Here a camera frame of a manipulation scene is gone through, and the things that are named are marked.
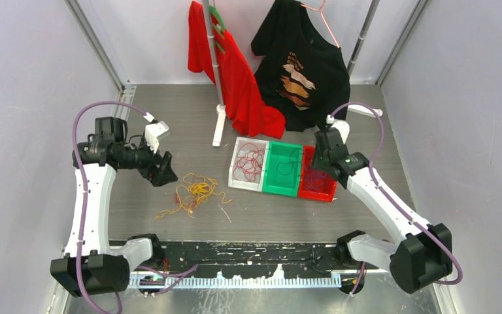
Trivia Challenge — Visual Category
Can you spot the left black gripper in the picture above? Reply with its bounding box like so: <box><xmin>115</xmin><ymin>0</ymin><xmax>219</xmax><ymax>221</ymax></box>
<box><xmin>118</xmin><ymin>134</ymin><xmax>178</xmax><ymax>186</ymax></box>

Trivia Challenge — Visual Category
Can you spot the colourful wire bundle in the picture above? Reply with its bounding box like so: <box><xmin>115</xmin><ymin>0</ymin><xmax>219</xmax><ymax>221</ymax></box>
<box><xmin>154</xmin><ymin>172</ymin><xmax>233</xmax><ymax>220</ymax></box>

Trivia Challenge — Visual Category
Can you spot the red wire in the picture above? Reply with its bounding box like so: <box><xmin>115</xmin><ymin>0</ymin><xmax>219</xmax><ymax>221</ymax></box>
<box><xmin>233</xmin><ymin>143</ymin><xmax>265</xmax><ymax>183</ymax></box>

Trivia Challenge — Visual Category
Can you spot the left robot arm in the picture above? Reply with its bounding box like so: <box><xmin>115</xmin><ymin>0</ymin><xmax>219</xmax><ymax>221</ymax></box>
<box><xmin>50</xmin><ymin>116</ymin><xmax>178</xmax><ymax>297</ymax></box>

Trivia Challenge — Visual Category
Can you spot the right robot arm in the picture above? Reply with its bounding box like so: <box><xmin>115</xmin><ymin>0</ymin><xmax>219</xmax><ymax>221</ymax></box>
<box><xmin>312</xmin><ymin>128</ymin><xmax>462</xmax><ymax>294</ymax></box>

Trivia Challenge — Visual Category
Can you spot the red plastic bin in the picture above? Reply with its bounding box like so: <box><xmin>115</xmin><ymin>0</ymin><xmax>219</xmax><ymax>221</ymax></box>
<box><xmin>297</xmin><ymin>146</ymin><xmax>337</xmax><ymax>202</ymax></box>

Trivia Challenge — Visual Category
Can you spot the green plastic bin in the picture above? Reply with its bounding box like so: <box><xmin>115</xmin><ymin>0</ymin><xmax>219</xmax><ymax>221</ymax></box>
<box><xmin>262</xmin><ymin>141</ymin><xmax>303</xmax><ymax>198</ymax></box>

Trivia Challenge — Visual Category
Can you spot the white plastic bin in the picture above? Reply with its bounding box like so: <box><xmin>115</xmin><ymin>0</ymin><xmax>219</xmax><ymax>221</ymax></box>
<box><xmin>228</xmin><ymin>137</ymin><xmax>270</xmax><ymax>192</ymax></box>

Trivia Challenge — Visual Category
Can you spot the black printed t-shirt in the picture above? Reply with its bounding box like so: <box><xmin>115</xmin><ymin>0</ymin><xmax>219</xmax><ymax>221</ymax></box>
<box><xmin>250</xmin><ymin>1</ymin><xmax>350</xmax><ymax>132</ymax></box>

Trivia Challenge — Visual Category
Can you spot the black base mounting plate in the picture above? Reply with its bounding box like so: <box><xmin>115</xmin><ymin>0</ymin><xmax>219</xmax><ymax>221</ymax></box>
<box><xmin>144</xmin><ymin>241</ymin><xmax>360</xmax><ymax>279</ymax></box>

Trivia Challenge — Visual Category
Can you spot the red t-shirt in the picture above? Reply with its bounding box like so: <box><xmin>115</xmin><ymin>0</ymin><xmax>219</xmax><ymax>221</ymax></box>
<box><xmin>188</xmin><ymin>1</ymin><xmax>286</xmax><ymax>139</ymax></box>

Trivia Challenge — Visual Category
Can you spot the pink clothes hanger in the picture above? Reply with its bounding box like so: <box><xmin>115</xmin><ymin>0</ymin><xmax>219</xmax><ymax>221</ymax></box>
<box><xmin>301</xmin><ymin>0</ymin><xmax>341</xmax><ymax>48</ymax></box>

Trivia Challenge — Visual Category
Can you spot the right metal rack pole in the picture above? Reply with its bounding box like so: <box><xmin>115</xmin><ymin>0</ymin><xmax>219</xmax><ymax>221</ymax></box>
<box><xmin>347</xmin><ymin>0</ymin><xmax>380</xmax><ymax>76</ymax></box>

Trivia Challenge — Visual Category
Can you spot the green clothes hanger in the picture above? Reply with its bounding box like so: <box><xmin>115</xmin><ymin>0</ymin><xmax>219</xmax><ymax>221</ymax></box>
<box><xmin>209</xmin><ymin>6</ymin><xmax>226</xmax><ymax>53</ymax></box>

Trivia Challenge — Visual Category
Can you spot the metal clothes rack pole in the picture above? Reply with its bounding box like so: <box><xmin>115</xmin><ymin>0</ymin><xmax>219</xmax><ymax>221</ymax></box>
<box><xmin>201</xmin><ymin>0</ymin><xmax>225</xmax><ymax>109</ymax></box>

